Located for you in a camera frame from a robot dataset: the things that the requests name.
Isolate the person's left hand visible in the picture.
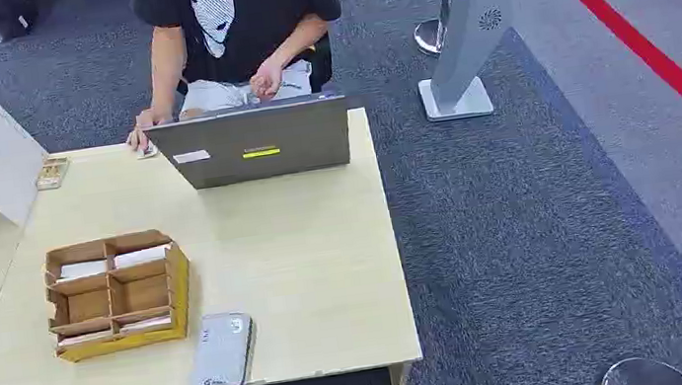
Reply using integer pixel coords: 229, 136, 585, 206
246, 56, 291, 105

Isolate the pale desk leg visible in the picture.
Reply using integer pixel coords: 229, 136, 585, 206
388, 361, 418, 385

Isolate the chrome stanchion base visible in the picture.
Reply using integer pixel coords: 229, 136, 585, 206
589, 350, 682, 385

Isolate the person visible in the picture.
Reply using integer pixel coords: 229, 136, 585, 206
108, 0, 358, 156

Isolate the grey kiosk stand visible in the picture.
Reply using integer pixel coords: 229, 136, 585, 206
407, 0, 526, 124

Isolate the grey card reader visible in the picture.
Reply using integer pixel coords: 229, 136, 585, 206
180, 309, 263, 385

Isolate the wooden card box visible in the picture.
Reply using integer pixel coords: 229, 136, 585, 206
37, 224, 202, 368

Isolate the person's right hand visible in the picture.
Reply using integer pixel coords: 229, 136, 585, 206
122, 105, 178, 156

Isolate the grey laptop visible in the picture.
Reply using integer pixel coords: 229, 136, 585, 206
142, 90, 358, 197

